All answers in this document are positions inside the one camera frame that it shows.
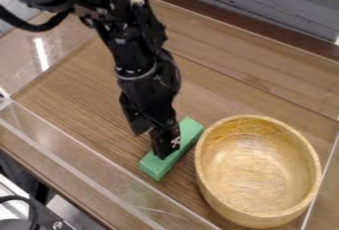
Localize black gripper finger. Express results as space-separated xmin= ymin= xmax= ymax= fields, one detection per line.
xmin=119 ymin=93 xmax=152 ymax=136
xmin=150 ymin=126 xmax=180 ymax=160

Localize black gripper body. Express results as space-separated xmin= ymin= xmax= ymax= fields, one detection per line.
xmin=115 ymin=49 xmax=183 ymax=136

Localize green rectangular block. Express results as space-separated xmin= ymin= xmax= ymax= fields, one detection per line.
xmin=138 ymin=116 xmax=206 ymax=181

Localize brown wooden bowl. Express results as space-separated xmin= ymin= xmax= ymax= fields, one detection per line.
xmin=195 ymin=114 xmax=322 ymax=229

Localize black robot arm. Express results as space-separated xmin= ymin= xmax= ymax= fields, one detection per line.
xmin=0 ymin=0 xmax=182 ymax=159

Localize clear acrylic tray wall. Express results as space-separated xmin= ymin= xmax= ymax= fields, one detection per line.
xmin=0 ymin=0 xmax=339 ymax=230

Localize black cable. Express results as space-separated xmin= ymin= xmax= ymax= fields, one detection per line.
xmin=0 ymin=195 xmax=41 ymax=230

